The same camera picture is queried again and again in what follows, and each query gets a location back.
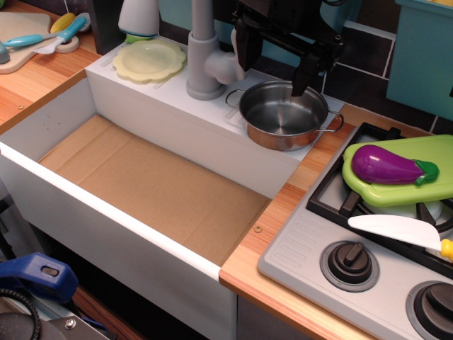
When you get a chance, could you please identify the blue handled toy spoon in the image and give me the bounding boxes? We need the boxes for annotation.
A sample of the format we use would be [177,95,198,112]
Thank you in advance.
[3,13,91,47]

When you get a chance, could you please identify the pale yellow scalloped plate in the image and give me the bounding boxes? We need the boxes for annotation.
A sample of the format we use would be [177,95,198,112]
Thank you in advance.
[113,40,186,84]

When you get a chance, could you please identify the black cable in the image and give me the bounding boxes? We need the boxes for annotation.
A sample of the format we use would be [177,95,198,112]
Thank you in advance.
[0,288,42,340]

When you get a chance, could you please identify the beige wooden cutting board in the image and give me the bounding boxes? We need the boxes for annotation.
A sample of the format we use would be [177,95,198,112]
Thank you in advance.
[0,11,81,75]

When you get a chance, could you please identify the black stove grate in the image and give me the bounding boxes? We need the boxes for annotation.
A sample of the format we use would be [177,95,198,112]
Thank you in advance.
[306,123,453,280]

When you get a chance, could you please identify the green plastic cutting board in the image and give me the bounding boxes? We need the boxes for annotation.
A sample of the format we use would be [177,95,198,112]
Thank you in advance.
[342,135,452,207]

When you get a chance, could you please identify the teal plastic bin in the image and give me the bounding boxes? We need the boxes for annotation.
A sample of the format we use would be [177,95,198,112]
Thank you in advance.
[386,1,452,120]

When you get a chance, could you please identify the yellow toy corn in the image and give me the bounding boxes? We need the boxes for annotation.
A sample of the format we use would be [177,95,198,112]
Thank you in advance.
[50,13,76,33]

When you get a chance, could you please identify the small stainless steel pot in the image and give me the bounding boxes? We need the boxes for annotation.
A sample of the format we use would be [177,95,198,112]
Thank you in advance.
[225,80,345,152]

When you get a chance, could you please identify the purple toy eggplant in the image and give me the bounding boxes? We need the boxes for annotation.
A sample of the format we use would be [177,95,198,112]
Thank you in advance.
[351,144,440,186]

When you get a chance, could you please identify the white and green bottle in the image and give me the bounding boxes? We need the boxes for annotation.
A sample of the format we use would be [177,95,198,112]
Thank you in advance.
[118,0,160,43]

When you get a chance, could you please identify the grey toy stove top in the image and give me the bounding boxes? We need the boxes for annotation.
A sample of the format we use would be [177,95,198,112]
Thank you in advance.
[258,128,452,339]

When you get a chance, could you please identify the black stove knob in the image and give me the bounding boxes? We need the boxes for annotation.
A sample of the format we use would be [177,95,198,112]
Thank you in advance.
[319,241,380,293]
[406,281,452,339]

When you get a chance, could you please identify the white toy sink basin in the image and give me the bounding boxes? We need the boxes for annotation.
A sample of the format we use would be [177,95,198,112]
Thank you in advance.
[0,40,345,340]

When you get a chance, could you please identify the grey toy faucet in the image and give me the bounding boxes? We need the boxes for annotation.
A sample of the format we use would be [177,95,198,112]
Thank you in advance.
[186,0,246,101]

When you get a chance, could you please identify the white toy knife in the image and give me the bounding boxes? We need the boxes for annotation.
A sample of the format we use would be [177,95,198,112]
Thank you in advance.
[348,215,452,261]

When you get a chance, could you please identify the blue clamp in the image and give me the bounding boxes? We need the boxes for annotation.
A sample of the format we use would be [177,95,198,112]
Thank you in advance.
[1,252,79,304]

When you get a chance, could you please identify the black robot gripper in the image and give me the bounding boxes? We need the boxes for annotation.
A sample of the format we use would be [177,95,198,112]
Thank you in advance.
[233,1,344,97]

